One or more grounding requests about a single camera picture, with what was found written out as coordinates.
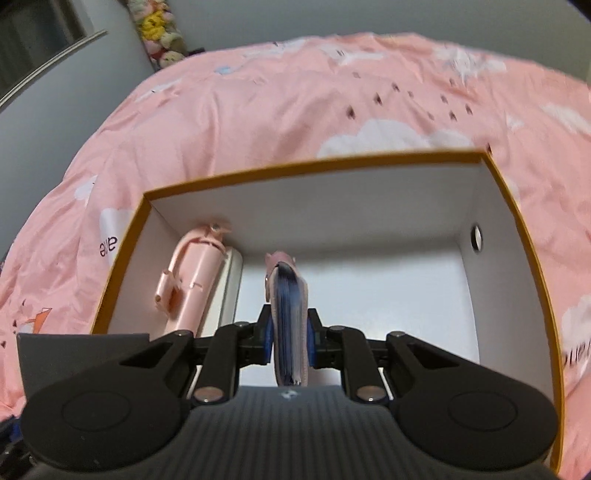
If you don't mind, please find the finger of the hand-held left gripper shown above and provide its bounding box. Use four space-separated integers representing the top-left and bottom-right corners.
0 408 33 469

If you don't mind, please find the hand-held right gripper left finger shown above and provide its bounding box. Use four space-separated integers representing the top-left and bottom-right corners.
117 304 274 407

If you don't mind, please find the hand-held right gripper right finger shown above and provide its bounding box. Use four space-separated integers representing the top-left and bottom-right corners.
306 307 469 403

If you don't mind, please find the pink card holder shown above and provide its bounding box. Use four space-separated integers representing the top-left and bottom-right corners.
264 250 311 388

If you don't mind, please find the pale pink cylinder with strap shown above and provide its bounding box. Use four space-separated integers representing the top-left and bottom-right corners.
154 220 232 336

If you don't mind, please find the orange cardboard box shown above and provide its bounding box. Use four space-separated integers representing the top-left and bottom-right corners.
90 150 567 476

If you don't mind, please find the pink printed blanket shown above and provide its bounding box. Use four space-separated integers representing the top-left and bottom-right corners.
0 31 591 480

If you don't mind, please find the pile of plush toys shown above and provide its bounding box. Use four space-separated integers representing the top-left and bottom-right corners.
126 0 188 71

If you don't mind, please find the window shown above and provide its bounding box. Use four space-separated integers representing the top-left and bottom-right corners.
0 0 110 110

